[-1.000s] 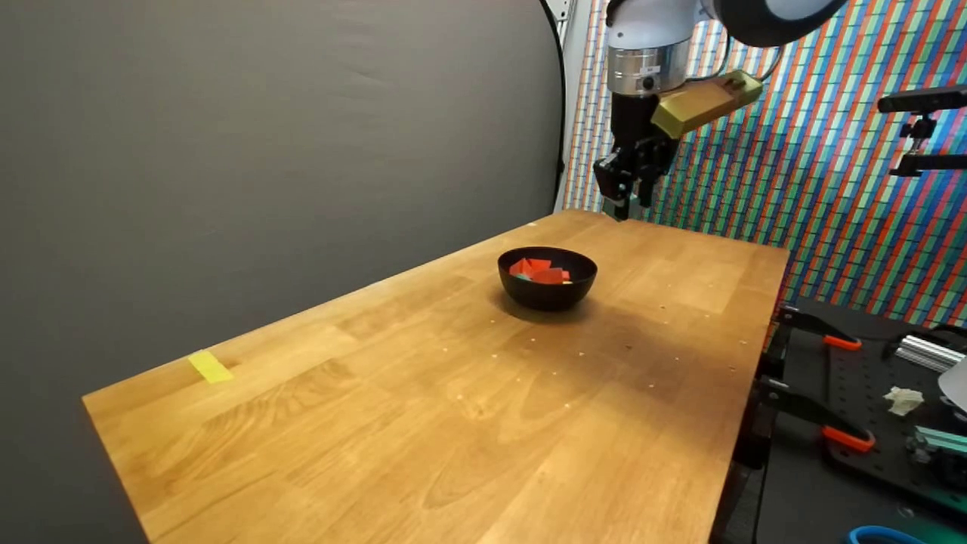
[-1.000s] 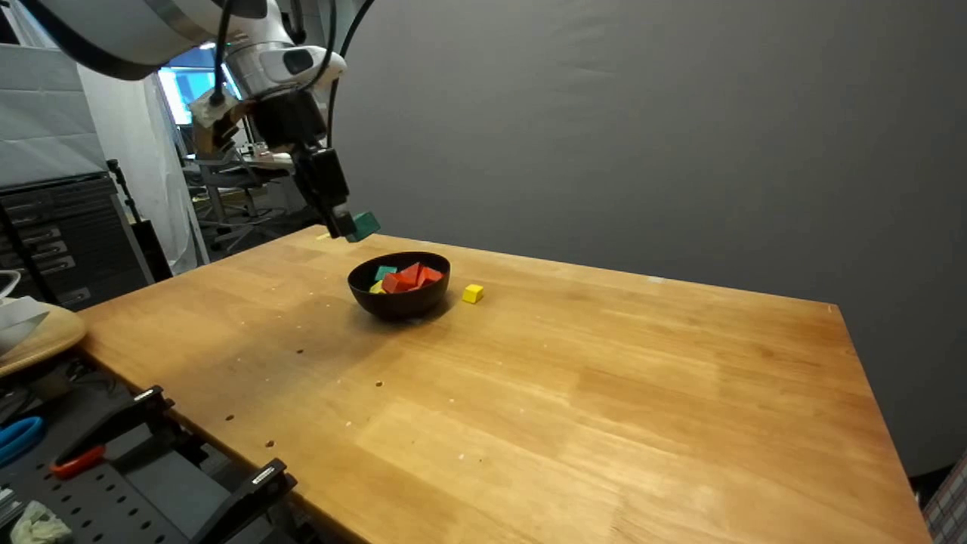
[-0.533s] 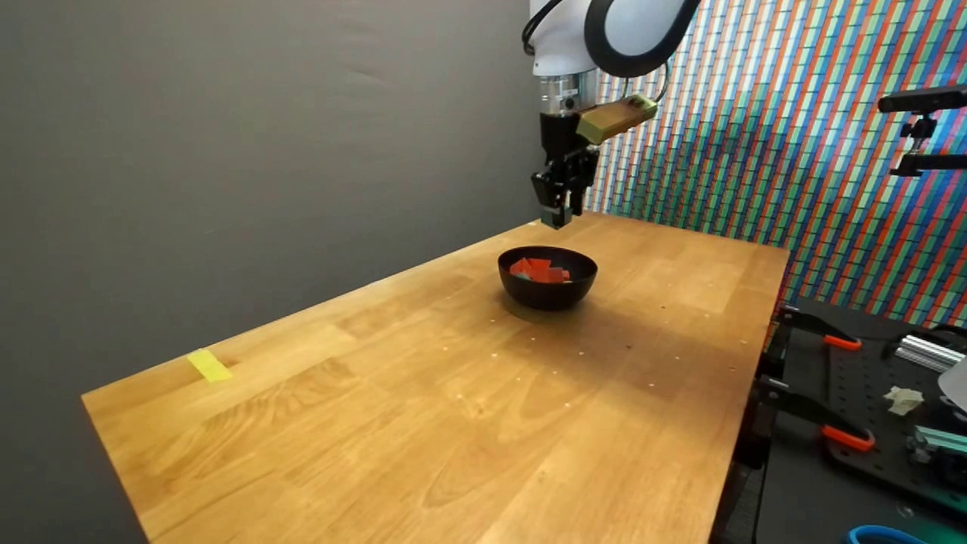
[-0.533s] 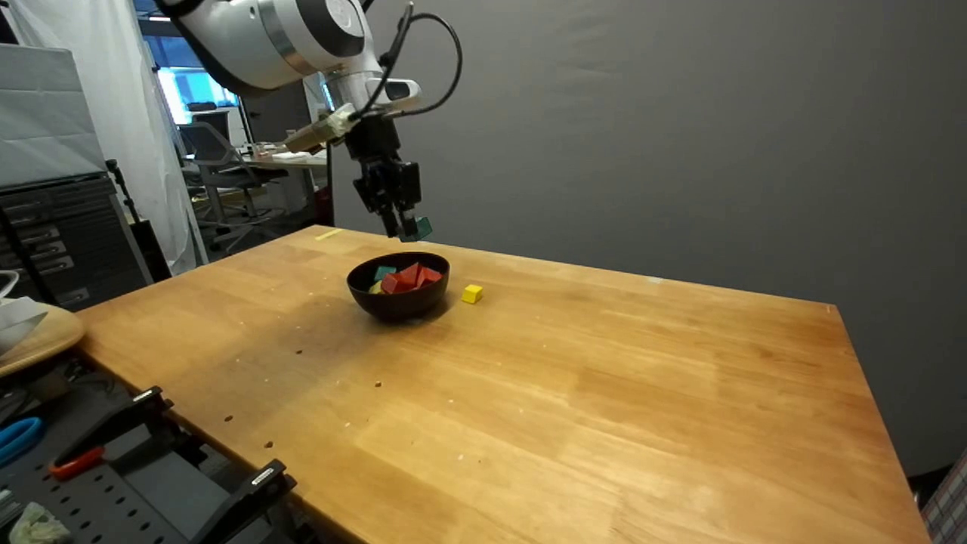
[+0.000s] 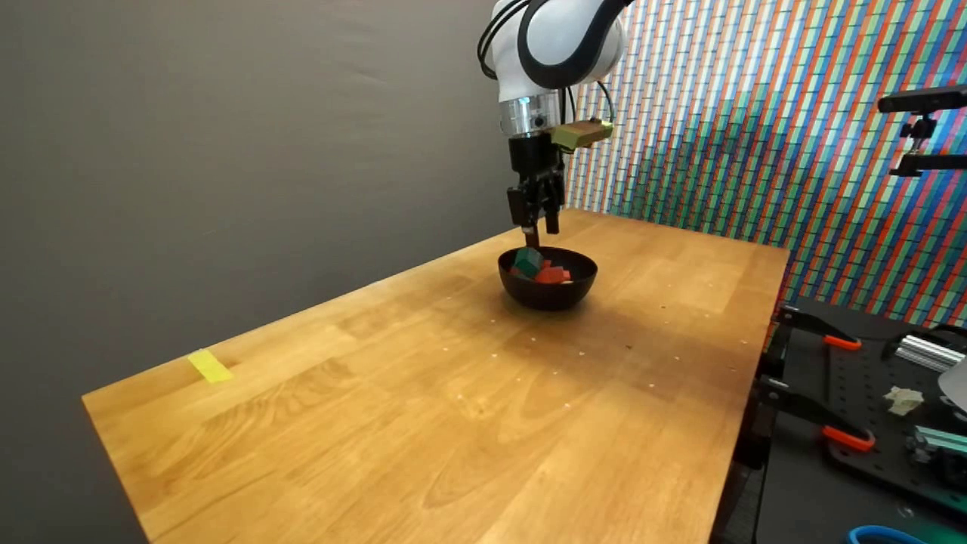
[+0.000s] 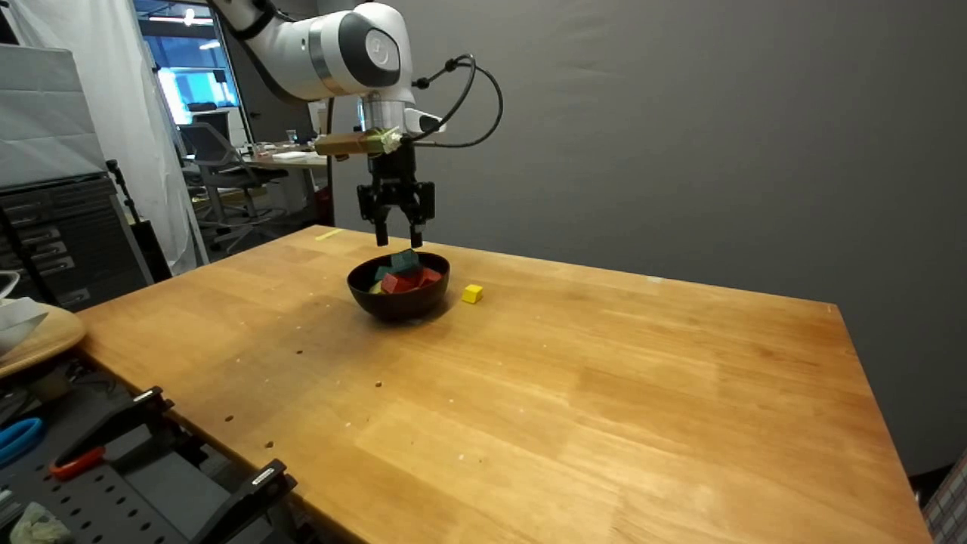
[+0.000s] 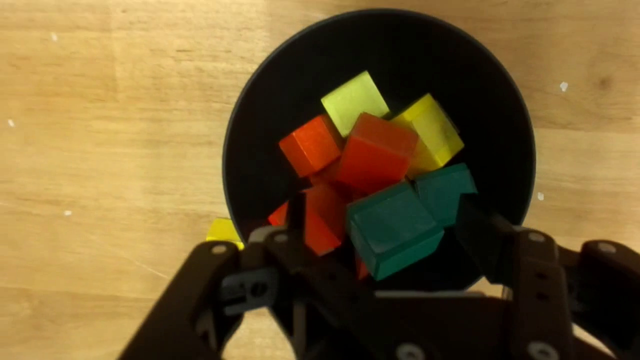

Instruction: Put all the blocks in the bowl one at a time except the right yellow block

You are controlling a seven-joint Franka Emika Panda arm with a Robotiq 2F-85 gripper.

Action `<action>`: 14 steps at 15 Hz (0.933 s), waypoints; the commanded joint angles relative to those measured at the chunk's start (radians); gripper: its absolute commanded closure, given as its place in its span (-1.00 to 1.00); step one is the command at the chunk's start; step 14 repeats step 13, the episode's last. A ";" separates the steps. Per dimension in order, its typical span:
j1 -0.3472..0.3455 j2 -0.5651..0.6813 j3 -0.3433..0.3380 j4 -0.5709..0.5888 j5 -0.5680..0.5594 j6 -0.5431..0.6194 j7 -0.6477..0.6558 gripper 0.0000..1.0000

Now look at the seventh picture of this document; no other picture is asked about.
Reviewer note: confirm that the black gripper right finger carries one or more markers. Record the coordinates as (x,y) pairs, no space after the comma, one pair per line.
(552,293)

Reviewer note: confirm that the yellow wooden block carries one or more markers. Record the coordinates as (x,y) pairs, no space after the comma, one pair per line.
(355,100)
(432,132)
(223,233)

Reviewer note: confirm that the black bowl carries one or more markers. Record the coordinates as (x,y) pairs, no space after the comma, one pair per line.
(401,52)

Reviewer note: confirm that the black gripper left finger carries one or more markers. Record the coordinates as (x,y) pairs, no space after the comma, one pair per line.
(200,300)

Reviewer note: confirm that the red wooden block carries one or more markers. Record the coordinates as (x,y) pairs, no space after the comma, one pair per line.
(373,157)
(310,144)
(323,223)

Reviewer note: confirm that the green wooden block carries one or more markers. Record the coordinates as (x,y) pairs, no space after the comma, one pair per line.
(445,191)
(393,230)

